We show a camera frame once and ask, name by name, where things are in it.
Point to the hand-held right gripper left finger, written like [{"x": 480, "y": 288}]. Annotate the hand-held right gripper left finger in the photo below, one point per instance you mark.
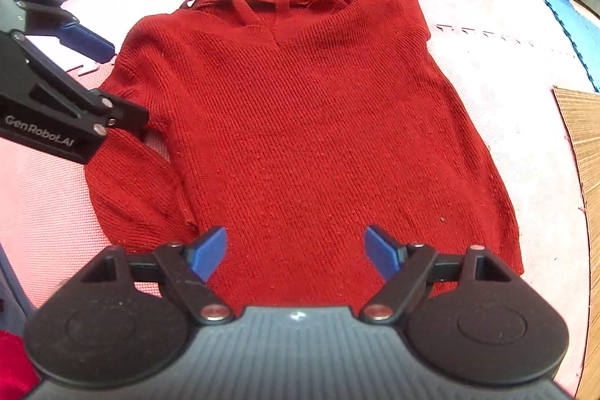
[{"x": 211, "y": 252}]

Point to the red knit sweater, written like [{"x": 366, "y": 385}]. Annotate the red knit sweater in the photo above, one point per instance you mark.
[{"x": 304, "y": 123}]

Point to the woven bamboo mat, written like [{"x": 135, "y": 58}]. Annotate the woven bamboo mat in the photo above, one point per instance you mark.
[{"x": 586, "y": 156}]

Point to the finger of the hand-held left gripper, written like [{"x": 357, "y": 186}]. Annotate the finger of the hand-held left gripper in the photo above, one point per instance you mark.
[
  {"x": 89, "y": 41},
  {"x": 126, "y": 116}
]

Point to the person's red robe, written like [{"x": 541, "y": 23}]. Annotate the person's red robe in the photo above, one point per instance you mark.
[{"x": 11, "y": 362}]

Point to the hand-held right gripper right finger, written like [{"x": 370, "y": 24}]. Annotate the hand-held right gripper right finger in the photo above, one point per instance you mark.
[{"x": 382, "y": 254}]

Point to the blue foam mat tile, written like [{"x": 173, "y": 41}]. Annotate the blue foam mat tile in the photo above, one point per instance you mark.
[{"x": 562, "y": 11}]

